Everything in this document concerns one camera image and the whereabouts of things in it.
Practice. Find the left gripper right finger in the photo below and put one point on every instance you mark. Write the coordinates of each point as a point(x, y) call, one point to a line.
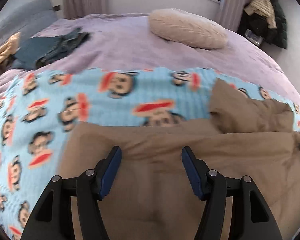
point(251, 217)

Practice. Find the grey padded headboard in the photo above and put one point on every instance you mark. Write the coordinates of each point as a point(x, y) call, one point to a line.
point(28, 20)

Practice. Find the lilac bed sheet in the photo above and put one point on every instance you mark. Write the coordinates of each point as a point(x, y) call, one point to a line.
point(125, 42)

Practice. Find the blue monkey print blanket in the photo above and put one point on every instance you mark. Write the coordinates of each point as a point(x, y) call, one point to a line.
point(38, 112)

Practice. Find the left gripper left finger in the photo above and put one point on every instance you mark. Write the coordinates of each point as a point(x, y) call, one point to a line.
point(51, 217)

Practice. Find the striped beige garment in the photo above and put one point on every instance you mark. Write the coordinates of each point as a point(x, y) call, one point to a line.
point(9, 47)

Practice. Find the beige puffer jacket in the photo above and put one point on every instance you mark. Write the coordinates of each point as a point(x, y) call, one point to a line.
point(151, 197)

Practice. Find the clothes pile on chair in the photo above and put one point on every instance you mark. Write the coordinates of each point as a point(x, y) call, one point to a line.
point(265, 19)

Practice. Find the cream fluffy pillow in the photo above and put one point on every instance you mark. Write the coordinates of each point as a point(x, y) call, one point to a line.
point(190, 29)

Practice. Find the folded blue jeans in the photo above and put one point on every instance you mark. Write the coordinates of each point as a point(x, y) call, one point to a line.
point(38, 52)

